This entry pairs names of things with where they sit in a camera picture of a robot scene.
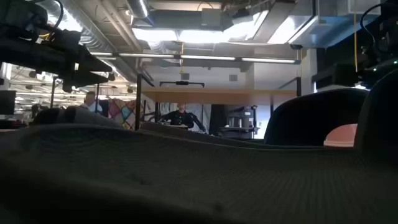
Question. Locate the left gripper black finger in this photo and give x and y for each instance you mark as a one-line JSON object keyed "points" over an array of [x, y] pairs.
{"points": [[84, 81], [93, 66]]}

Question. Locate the black slide sandal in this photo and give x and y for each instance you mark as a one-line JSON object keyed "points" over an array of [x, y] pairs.
{"points": [[379, 118], [186, 180], [298, 118], [84, 116]]}

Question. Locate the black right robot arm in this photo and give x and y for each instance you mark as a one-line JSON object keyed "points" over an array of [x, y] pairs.
{"points": [[385, 46]]}

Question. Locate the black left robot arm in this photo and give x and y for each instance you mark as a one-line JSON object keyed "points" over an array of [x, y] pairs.
{"points": [[18, 21]]}

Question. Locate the person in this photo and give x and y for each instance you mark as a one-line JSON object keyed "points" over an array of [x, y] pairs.
{"points": [[182, 118], [90, 102]]}

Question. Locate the black office monitor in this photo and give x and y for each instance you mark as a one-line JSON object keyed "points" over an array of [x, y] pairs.
{"points": [[7, 102], [105, 109]]}

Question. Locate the colourful patchwork quilt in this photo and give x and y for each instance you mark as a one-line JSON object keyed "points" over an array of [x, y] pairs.
{"points": [[124, 113]]}

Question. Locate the long tube light bar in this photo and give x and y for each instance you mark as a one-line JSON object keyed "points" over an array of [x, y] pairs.
{"points": [[205, 58]]}

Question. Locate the black equipment cart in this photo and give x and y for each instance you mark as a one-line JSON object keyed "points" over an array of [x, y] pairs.
{"points": [[239, 124]]}

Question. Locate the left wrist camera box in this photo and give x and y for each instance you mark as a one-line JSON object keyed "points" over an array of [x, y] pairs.
{"points": [[70, 39]]}

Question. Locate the black camera gantry frame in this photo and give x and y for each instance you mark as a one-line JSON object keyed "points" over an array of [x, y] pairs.
{"points": [[182, 83]]}

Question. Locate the wooden shelf with black frame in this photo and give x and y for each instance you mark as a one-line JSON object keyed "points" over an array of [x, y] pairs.
{"points": [[217, 96]]}

